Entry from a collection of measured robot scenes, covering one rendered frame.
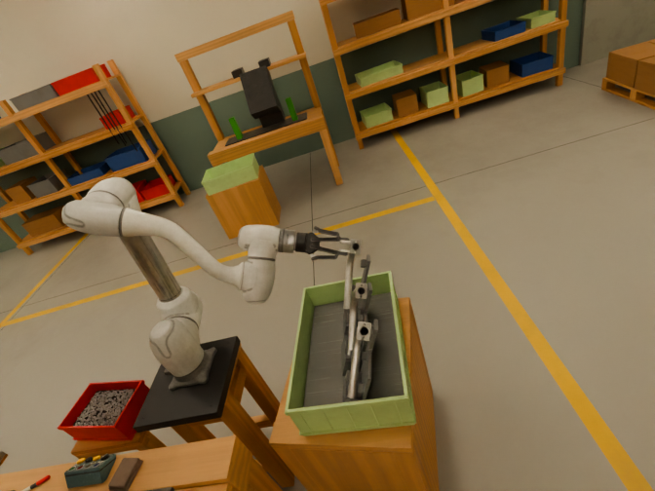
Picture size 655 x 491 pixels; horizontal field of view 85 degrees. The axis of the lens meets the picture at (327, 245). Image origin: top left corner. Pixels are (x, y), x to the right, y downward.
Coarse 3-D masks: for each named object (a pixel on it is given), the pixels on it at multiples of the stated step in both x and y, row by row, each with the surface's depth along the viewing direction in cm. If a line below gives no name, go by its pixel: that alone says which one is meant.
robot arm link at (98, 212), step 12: (96, 192) 122; (108, 192) 124; (72, 204) 115; (84, 204) 116; (96, 204) 117; (108, 204) 119; (120, 204) 125; (72, 216) 114; (84, 216) 114; (96, 216) 115; (108, 216) 116; (72, 228) 117; (84, 228) 116; (96, 228) 116; (108, 228) 117
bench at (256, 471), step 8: (256, 464) 136; (256, 472) 134; (264, 472) 140; (256, 480) 133; (264, 480) 138; (272, 480) 144; (192, 488) 118; (200, 488) 117; (208, 488) 116; (216, 488) 115; (224, 488) 114; (248, 488) 129; (256, 488) 131; (264, 488) 137; (272, 488) 143; (280, 488) 149
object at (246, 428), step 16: (240, 352) 171; (240, 368) 171; (240, 384) 167; (256, 384) 180; (240, 400) 163; (256, 400) 188; (272, 400) 193; (224, 416) 153; (240, 416) 157; (256, 416) 206; (272, 416) 197; (176, 432) 160; (192, 432) 161; (208, 432) 171; (240, 432) 160; (256, 432) 168; (256, 448) 169; (272, 448) 179; (272, 464) 178; (288, 480) 189
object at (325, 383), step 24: (336, 312) 166; (384, 312) 157; (312, 336) 159; (336, 336) 155; (384, 336) 147; (312, 360) 148; (336, 360) 144; (384, 360) 138; (312, 384) 139; (336, 384) 136; (384, 384) 130
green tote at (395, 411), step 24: (312, 288) 168; (336, 288) 168; (384, 288) 166; (312, 312) 171; (408, 384) 128; (288, 408) 121; (312, 408) 118; (336, 408) 117; (360, 408) 117; (384, 408) 116; (408, 408) 115; (312, 432) 127; (336, 432) 127
